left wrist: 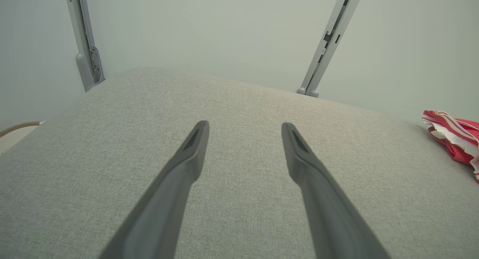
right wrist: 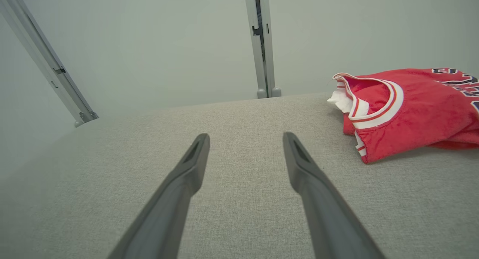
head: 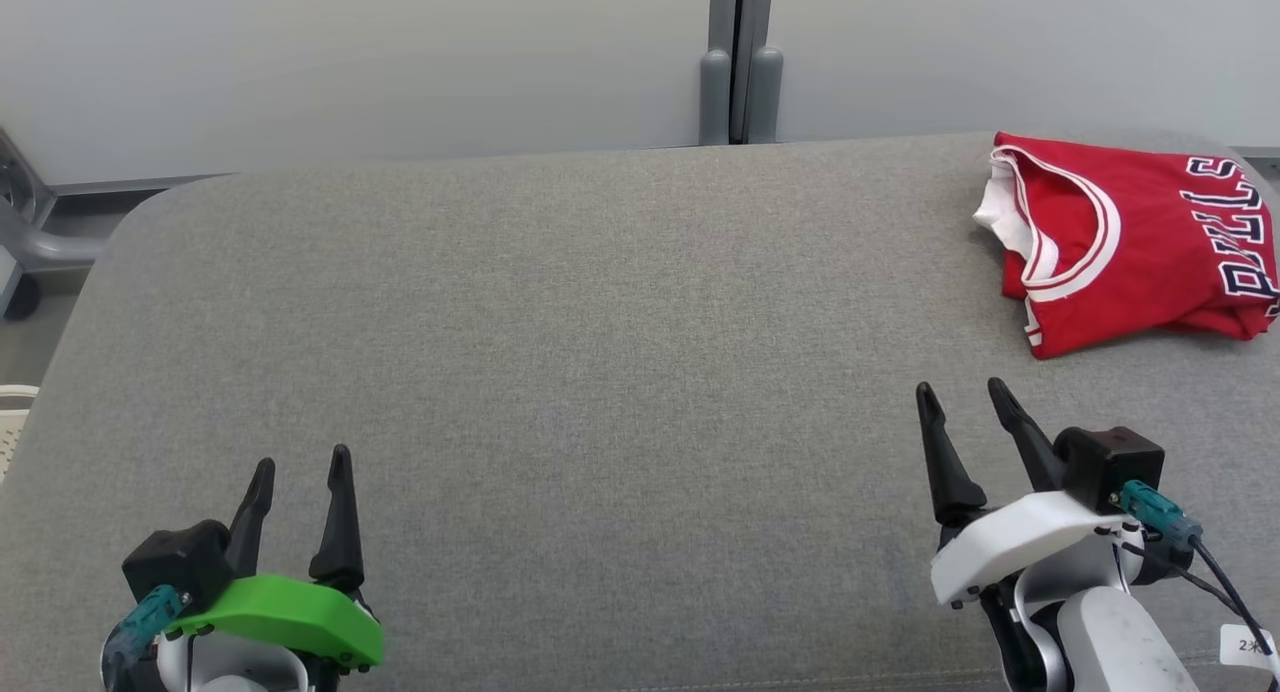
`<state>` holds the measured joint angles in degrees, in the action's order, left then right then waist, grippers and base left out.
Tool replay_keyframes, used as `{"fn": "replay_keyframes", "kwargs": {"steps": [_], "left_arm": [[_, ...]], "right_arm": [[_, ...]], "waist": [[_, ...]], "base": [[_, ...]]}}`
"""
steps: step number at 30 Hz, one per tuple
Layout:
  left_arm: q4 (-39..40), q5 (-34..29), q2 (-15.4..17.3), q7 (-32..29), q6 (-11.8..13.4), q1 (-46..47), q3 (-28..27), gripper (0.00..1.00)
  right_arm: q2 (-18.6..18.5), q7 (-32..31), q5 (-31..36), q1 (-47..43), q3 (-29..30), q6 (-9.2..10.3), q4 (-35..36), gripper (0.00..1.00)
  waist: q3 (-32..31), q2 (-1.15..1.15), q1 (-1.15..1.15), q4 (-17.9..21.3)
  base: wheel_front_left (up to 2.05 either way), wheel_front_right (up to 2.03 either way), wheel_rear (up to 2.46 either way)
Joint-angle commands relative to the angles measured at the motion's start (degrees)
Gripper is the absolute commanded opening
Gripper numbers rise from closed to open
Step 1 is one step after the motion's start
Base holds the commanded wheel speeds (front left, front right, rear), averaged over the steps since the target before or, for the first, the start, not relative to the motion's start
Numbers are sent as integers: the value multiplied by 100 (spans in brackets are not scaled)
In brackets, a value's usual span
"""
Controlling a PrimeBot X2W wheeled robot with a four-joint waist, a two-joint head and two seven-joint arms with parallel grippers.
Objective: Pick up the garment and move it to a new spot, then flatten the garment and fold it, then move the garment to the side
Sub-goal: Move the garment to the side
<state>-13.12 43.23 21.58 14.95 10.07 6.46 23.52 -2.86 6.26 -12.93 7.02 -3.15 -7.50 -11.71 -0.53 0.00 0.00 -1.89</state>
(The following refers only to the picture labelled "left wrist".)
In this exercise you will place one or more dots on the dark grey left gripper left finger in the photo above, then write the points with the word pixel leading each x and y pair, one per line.
pixel 164 206

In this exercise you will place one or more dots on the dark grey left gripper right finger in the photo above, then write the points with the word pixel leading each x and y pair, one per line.
pixel 329 214

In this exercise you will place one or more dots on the red white jersey shirt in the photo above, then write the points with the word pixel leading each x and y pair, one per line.
pixel 458 139

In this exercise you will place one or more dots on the cream perforated laundry basket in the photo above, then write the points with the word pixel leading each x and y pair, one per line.
pixel 15 128

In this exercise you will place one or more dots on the grey double frame post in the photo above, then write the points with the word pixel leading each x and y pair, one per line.
pixel 329 42

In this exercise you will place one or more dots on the grey metal frame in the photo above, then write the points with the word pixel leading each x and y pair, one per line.
pixel 86 53

